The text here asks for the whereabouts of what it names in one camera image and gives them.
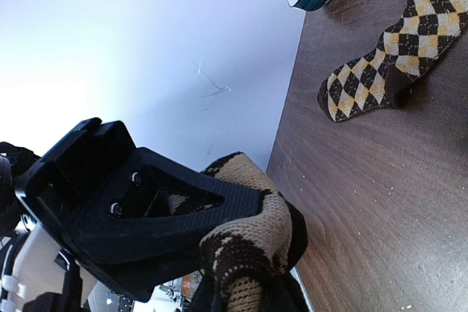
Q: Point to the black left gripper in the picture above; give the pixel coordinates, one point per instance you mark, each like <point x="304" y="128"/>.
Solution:
<point x="132" y="217"/>

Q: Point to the brown tan argyle sock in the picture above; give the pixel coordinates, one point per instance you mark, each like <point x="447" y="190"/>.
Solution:
<point x="247" y="261"/>
<point x="404" y="53"/>

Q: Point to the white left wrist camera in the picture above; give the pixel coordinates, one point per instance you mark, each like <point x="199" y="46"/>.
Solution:
<point x="37" y="266"/>

